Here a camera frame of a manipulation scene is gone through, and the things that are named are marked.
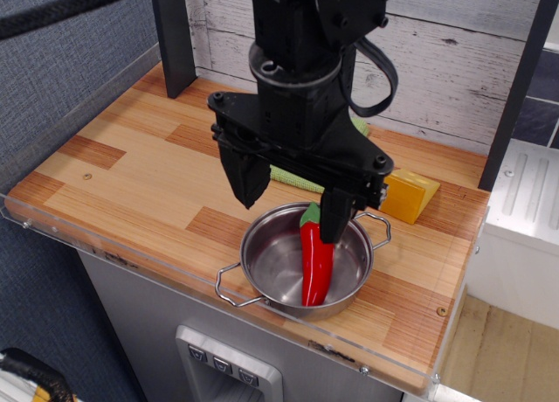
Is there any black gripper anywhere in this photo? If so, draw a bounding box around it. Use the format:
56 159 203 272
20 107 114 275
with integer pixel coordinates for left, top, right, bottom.
208 47 393 244

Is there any green woven towel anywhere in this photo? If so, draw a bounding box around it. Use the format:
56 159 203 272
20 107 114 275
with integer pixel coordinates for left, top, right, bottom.
270 117 369 194

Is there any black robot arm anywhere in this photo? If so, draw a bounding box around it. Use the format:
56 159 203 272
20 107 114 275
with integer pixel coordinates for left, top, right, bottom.
208 0 398 243

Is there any red chili pepper toy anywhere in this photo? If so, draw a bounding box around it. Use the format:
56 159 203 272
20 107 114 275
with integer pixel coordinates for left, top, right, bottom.
300 202 335 307

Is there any stainless steel pot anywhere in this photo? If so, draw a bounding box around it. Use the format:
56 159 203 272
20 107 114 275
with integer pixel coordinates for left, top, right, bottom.
215 203 391 321

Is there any yellow cheese wedge toy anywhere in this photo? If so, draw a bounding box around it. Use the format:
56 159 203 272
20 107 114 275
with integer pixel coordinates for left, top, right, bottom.
380 169 440 225

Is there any silver dispenser button panel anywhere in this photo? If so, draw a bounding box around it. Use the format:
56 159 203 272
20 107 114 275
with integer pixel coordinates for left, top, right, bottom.
176 325 284 401

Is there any white toy sink unit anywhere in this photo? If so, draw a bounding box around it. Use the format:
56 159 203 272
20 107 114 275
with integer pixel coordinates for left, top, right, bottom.
465 140 558 328

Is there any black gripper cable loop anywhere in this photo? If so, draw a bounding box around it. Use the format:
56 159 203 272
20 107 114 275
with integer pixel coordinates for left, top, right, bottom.
349 37 399 118

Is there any dark grey right post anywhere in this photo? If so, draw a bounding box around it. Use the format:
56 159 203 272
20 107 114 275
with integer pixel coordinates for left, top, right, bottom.
478 0 558 191

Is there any dark grey post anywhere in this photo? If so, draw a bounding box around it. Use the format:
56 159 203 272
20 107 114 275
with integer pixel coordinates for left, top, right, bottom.
478 0 558 191
152 0 197 99

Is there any dark grey left post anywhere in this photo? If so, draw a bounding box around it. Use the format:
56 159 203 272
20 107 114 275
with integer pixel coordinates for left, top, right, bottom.
152 0 197 99

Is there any black braided cable sleeve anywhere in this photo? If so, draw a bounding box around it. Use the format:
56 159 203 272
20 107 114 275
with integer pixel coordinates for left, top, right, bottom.
0 0 148 40

